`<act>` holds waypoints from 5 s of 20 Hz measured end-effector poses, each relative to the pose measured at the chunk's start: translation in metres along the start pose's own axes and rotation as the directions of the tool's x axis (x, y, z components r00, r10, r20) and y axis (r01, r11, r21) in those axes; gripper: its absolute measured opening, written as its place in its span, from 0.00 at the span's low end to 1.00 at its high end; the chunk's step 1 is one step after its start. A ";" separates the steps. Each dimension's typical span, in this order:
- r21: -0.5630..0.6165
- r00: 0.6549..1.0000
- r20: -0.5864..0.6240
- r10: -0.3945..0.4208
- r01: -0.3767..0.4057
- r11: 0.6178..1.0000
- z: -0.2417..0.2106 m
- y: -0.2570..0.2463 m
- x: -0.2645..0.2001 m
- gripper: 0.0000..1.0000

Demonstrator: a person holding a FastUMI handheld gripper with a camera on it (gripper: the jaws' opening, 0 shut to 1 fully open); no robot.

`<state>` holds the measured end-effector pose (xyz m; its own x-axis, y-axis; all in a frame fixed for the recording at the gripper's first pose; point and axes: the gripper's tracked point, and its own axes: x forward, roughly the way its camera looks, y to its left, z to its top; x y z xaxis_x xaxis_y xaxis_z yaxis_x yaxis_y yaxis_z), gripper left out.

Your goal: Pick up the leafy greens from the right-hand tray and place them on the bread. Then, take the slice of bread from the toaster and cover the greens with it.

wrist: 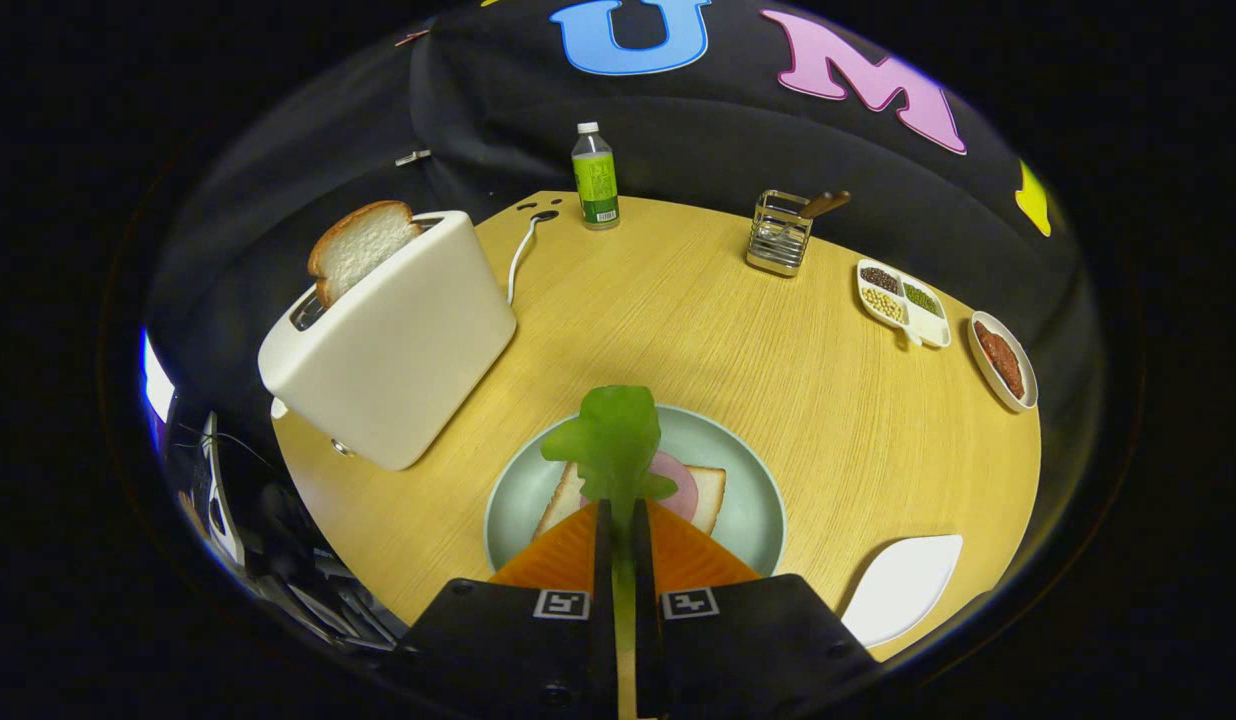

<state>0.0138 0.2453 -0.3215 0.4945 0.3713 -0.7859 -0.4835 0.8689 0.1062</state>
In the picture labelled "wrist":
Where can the pale green round plate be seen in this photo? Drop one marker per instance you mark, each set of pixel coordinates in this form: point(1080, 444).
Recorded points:
point(738, 480)

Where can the white bread slice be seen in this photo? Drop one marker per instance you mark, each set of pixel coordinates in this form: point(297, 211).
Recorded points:
point(363, 245)
point(568, 500)

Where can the green label drink bottle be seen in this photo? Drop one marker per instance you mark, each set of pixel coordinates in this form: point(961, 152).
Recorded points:
point(596, 185)

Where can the white divided dish with beans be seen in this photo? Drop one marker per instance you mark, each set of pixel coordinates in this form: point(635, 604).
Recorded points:
point(923, 325)

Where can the red meat slices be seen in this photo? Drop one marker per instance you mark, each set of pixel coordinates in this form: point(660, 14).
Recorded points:
point(1000, 360)

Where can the pink clip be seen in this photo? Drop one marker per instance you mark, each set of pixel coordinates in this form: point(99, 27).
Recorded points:
point(412, 38)

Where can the silver metal clip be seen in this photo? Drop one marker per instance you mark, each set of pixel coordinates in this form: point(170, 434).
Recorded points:
point(413, 157)

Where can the white oval dish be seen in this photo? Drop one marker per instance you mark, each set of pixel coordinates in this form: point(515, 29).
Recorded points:
point(1030, 390)

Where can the pink ham slice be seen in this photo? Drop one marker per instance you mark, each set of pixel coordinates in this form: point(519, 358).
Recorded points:
point(683, 490)

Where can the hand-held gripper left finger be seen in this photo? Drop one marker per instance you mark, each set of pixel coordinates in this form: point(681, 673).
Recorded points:
point(528, 640)

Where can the green lettuce leaf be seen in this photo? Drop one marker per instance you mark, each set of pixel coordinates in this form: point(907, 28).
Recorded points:
point(613, 440)

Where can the white toaster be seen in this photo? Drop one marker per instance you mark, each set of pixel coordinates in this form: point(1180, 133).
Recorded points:
point(398, 350)

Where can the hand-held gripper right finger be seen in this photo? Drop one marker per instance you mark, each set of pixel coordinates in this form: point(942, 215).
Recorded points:
point(738, 640)

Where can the black backdrop cloth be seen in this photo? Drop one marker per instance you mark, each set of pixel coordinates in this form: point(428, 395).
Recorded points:
point(728, 140)

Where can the white leaf-shaped plate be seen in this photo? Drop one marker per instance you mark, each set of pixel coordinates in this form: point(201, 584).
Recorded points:
point(903, 590)

